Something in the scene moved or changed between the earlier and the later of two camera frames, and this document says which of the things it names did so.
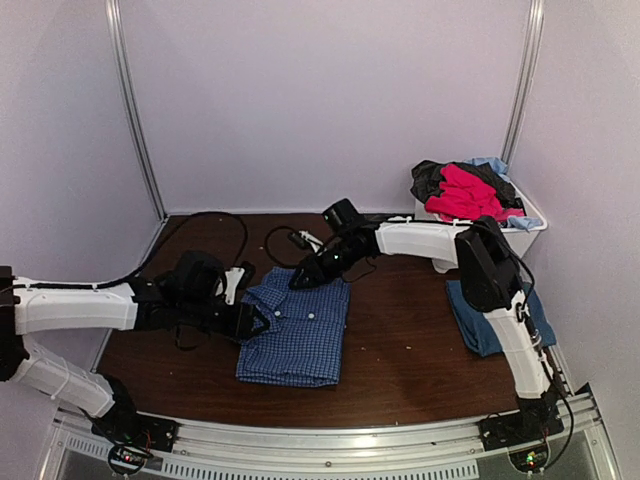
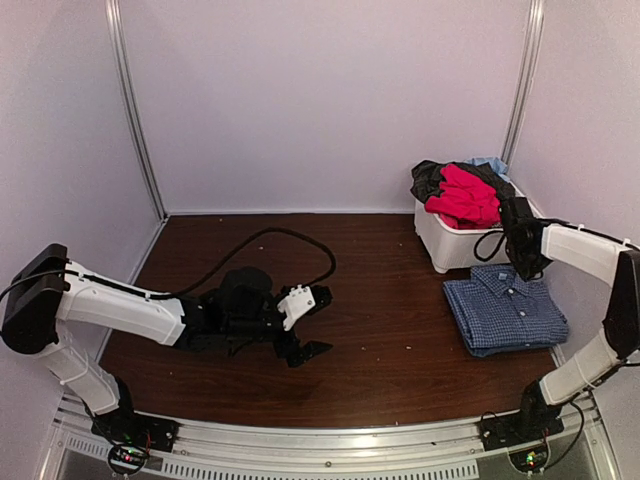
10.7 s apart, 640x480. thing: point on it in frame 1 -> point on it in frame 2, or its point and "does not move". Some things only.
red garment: (465, 197) does not move
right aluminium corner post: (525, 89) does not move
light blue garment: (497, 165) does not move
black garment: (426, 180) does not move
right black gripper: (323, 274) -> (529, 273)
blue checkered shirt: (303, 344) -> (497, 312)
